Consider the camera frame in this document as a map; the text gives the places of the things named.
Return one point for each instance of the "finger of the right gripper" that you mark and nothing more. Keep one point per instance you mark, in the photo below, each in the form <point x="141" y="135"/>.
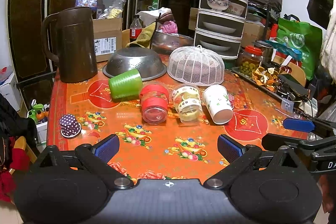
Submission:
<point x="298" y="125"/>

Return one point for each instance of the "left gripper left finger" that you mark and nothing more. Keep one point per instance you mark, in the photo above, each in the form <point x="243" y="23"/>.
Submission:
<point x="95" y="159"/>

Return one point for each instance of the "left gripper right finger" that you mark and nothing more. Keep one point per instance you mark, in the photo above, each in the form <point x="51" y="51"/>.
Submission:
<point x="241" y="159"/>

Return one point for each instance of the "clear ribbon plastic cup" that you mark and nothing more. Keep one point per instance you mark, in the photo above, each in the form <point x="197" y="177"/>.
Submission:
<point x="187" y="103"/>

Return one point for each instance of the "white paper cup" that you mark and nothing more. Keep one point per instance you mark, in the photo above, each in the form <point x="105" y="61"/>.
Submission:
<point x="216" y="100"/>

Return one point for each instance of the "green plastic cup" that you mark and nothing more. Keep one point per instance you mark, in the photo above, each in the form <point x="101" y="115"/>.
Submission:
<point x="127" y="84"/>

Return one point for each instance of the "red banded clear cup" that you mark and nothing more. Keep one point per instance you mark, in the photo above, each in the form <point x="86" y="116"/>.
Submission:
<point x="154" y="98"/>

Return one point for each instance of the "purple dotted cupcake liner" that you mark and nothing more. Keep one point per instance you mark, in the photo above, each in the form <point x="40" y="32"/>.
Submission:
<point x="69" y="125"/>

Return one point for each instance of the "tray of dried peels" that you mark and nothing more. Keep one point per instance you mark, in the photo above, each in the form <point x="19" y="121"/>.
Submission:
<point x="278" y="86"/>

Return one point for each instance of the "red striped cupcake liner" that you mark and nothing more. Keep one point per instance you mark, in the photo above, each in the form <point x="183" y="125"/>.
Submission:
<point x="231" y="100"/>

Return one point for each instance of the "orange patterned tablecloth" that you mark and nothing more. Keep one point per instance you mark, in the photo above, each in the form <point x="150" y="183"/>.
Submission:
<point x="168" y="150"/>

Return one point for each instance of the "green toy in basket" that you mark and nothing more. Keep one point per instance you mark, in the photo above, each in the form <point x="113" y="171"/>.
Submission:
<point x="38" y="112"/>

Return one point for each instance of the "beige tote bag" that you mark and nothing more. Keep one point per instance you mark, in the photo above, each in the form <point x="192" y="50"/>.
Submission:
<point x="328" y="49"/>

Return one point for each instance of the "red lid pickle jar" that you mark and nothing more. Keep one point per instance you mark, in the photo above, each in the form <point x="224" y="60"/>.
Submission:
<point x="250" y="60"/>

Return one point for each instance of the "green shopping bag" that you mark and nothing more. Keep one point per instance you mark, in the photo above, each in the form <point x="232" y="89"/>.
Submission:
<point x="303" y="37"/>

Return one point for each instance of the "brown plastic pitcher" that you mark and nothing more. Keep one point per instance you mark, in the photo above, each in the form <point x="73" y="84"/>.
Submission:
<point x="75" y="57"/>

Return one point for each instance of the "steel colander bowl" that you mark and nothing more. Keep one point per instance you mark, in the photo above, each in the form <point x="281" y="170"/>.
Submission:
<point x="146" y="61"/>

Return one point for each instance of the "white mesh food cover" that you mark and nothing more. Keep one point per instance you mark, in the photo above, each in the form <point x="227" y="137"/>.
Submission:
<point x="196" y="65"/>

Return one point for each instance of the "cardboard box with label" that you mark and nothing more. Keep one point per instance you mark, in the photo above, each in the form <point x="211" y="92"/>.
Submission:
<point x="107" y="37"/>

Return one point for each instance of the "large steel bowl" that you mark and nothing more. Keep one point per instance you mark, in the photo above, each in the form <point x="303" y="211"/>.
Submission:
<point x="166" y="43"/>

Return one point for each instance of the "red label soda bottle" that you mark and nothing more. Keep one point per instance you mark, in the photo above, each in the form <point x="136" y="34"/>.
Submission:
<point x="135" y="28"/>

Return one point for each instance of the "white tiered dish rack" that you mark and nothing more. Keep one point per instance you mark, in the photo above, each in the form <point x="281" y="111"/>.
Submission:
<point x="220" y="26"/>

